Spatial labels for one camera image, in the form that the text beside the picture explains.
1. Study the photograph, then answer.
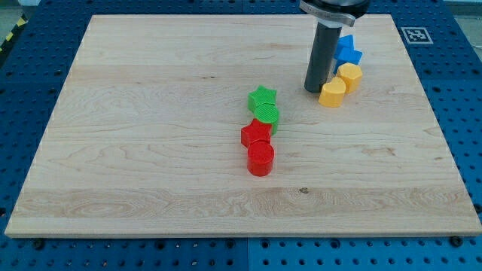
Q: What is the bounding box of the yellow heart block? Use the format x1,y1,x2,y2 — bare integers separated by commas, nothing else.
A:
319,77,346,108

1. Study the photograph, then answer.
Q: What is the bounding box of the robot arm flange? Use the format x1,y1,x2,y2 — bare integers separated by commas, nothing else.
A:
299,0,371,28

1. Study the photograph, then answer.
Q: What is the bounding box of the yellow hexagon block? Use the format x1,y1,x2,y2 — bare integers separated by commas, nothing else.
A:
336,62,363,93

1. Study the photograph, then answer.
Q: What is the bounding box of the red star block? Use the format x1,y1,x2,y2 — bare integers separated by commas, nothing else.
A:
240,118,272,148

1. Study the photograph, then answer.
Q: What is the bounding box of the red cylinder block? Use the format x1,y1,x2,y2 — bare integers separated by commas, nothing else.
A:
247,142,275,176

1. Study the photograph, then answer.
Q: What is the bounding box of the green cylinder block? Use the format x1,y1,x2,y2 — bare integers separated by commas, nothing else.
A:
254,104,279,135

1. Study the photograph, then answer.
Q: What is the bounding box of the green star block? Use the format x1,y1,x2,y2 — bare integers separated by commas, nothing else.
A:
248,85,277,112

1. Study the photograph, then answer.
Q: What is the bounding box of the wooden board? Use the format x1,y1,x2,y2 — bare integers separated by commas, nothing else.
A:
5,14,481,239

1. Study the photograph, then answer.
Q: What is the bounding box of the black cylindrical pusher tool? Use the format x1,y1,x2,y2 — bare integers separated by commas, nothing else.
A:
304,22,341,93

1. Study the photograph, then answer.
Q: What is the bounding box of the blue star block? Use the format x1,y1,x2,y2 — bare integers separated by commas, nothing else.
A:
333,47,363,74

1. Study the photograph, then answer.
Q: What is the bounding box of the blue cube block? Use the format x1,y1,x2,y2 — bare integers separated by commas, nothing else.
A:
334,35,354,59

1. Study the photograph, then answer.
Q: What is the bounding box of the fiducial marker tag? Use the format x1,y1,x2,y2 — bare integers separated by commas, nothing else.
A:
401,26,433,44

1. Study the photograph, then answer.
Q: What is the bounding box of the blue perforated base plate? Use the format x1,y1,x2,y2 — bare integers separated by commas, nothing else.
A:
1,1,481,270

